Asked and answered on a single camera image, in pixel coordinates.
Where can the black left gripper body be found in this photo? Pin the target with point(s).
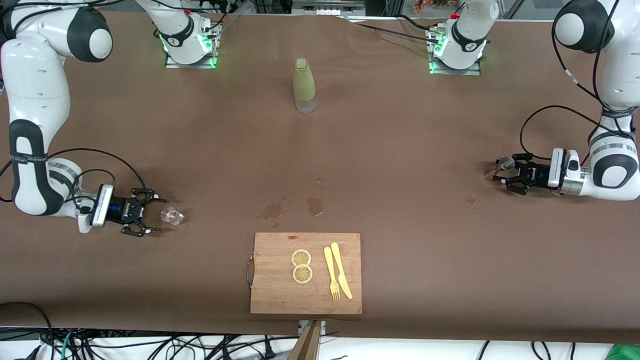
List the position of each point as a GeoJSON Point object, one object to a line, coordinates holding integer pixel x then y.
{"type": "Point", "coordinates": [533, 175]}

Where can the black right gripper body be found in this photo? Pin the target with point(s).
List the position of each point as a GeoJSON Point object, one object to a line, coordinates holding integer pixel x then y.
{"type": "Point", "coordinates": [121, 209]}

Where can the steel double jigger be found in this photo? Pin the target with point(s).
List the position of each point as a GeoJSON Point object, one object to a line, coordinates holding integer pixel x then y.
{"type": "Point", "coordinates": [506, 162]}

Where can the clear glass beaker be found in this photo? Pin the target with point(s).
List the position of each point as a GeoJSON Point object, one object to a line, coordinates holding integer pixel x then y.
{"type": "Point", "coordinates": [172, 216]}

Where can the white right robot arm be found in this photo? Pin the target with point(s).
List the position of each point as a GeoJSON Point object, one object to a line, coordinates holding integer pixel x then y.
{"type": "Point", "coordinates": [35, 75]}

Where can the brown table cover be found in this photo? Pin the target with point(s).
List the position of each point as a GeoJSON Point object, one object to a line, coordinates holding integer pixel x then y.
{"type": "Point", "coordinates": [450, 275]}

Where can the wooden cutting board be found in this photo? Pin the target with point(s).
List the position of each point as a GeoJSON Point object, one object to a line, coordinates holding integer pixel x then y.
{"type": "Point", "coordinates": [280, 295]}

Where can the yellow lemon slice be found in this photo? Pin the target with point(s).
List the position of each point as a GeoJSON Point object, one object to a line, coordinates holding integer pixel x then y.
{"type": "Point", "coordinates": [301, 257]}
{"type": "Point", "coordinates": [302, 275]}

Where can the yellow plastic fork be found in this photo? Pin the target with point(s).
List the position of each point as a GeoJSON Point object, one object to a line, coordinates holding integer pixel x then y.
{"type": "Point", "coordinates": [328, 260]}

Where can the green sleeved glass bottle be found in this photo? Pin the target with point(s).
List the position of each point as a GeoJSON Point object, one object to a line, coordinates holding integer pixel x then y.
{"type": "Point", "coordinates": [304, 82]}

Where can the yellow plastic knife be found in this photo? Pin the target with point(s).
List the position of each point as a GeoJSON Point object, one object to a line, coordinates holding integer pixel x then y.
{"type": "Point", "coordinates": [336, 255]}

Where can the green cloth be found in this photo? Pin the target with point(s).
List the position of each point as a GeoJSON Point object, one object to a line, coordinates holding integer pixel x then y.
{"type": "Point", "coordinates": [625, 353]}

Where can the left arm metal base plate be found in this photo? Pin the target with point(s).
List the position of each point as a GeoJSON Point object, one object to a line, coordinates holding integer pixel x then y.
{"type": "Point", "coordinates": [475, 71]}

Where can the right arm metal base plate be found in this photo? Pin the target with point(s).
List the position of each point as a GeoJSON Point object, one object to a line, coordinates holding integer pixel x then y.
{"type": "Point", "coordinates": [172, 64]}

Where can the wooden post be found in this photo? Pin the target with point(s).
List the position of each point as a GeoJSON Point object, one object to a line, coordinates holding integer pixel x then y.
{"type": "Point", "coordinates": [306, 347]}

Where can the small metal bracket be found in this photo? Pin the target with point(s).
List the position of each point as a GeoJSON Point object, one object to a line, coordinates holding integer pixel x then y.
{"type": "Point", "coordinates": [322, 325]}

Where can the grey network switch box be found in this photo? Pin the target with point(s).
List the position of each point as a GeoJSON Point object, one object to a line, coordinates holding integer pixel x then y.
{"type": "Point", "coordinates": [327, 7]}

